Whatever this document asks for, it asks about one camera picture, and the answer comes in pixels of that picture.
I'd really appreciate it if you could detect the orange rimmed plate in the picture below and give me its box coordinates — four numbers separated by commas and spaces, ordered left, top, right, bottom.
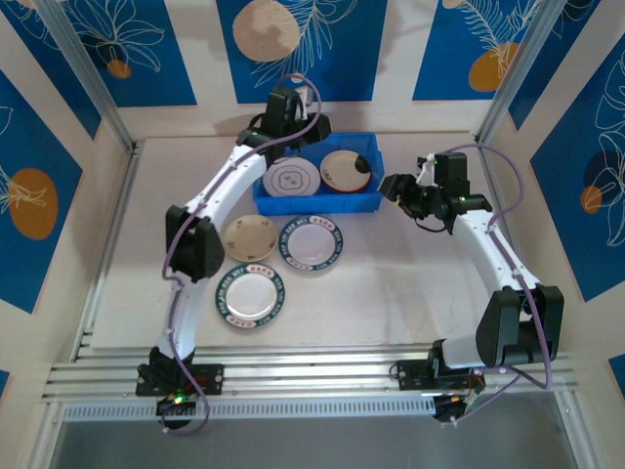
319, 149, 375, 194

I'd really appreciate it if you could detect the white plate grey emblem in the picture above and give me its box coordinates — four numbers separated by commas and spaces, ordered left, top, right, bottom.
262, 156, 322, 199

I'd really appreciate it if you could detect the beige plate black calligraphy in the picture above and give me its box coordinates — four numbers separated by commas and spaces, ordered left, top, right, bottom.
223, 213, 279, 263

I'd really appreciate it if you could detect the blue plastic bin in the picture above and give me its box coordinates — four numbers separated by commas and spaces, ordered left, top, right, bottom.
251, 130, 387, 216

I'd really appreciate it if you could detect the green rimmed white plate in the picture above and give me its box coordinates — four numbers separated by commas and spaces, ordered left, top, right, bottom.
214, 263, 287, 328
277, 214, 345, 273

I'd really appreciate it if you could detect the aluminium base beam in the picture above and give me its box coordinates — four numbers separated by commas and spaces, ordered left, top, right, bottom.
41, 341, 587, 406

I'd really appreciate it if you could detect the thin black right gripper cable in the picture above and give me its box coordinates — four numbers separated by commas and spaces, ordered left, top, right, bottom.
413, 218, 448, 235

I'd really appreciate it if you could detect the aluminium side rail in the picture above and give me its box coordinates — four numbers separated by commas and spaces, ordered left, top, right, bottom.
70, 139, 146, 365
476, 136, 575, 362

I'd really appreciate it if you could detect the aluminium frame post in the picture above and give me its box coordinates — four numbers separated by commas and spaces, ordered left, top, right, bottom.
33, 0, 138, 152
470, 0, 570, 146

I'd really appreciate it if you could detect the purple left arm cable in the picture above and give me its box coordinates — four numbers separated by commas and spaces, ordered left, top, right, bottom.
158, 72, 323, 438

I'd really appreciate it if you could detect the slotted white cable duct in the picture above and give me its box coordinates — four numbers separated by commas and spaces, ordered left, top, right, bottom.
61, 394, 438, 424

